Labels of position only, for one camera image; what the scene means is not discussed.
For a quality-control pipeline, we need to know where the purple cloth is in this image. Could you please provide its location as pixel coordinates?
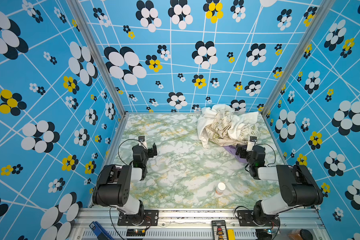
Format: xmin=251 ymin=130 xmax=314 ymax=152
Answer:
xmin=223 ymin=146 xmax=248 ymax=164

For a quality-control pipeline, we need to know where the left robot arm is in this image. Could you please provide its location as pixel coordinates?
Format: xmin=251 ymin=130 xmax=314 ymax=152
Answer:
xmin=93 ymin=144 xmax=159 ymax=227

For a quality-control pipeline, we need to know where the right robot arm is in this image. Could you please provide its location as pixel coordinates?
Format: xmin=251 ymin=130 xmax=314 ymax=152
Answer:
xmin=235 ymin=145 xmax=324 ymax=226

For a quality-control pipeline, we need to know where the white printed cloth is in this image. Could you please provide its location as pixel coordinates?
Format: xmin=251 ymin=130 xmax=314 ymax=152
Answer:
xmin=197 ymin=105 xmax=261 ymax=148

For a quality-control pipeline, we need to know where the white pill bottle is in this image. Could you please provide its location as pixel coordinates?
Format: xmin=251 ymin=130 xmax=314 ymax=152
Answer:
xmin=215 ymin=182 xmax=226 ymax=195

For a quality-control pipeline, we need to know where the black remote controller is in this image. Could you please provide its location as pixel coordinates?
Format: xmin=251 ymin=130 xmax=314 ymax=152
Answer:
xmin=212 ymin=220 xmax=229 ymax=240

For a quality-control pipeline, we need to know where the yellow block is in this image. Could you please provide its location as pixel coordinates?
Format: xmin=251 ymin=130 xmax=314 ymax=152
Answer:
xmin=227 ymin=229 xmax=236 ymax=240

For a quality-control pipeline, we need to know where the blue tool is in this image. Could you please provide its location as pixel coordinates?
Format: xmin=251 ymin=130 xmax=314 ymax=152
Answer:
xmin=89 ymin=221 xmax=114 ymax=240

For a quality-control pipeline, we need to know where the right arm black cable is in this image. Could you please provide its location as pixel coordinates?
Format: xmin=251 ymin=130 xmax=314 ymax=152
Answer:
xmin=257 ymin=143 xmax=277 ymax=166

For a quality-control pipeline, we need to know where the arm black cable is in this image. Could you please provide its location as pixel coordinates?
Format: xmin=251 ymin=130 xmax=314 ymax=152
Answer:
xmin=257 ymin=143 xmax=277 ymax=166
xmin=117 ymin=138 xmax=141 ymax=166

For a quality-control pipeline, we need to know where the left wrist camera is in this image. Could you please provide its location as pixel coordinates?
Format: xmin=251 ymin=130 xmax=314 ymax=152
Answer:
xmin=138 ymin=136 xmax=148 ymax=149

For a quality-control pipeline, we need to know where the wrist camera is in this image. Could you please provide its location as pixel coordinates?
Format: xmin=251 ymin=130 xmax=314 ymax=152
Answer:
xmin=247 ymin=136 xmax=257 ymax=152
xmin=138 ymin=136 xmax=148 ymax=149

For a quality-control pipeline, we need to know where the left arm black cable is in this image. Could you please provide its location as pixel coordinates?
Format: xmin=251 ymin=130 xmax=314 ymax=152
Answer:
xmin=117 ymin=138 xmax=141 ymax=166

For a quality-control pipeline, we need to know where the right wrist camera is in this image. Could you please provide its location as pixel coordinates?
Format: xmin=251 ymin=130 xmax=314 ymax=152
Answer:
xmin=247 ymin=136 xmax=257 ymax=152

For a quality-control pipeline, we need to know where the aluminium front rail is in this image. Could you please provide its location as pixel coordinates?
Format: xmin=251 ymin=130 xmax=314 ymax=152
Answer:
xmin=69 ymin=208 xmax=330 ymax=240

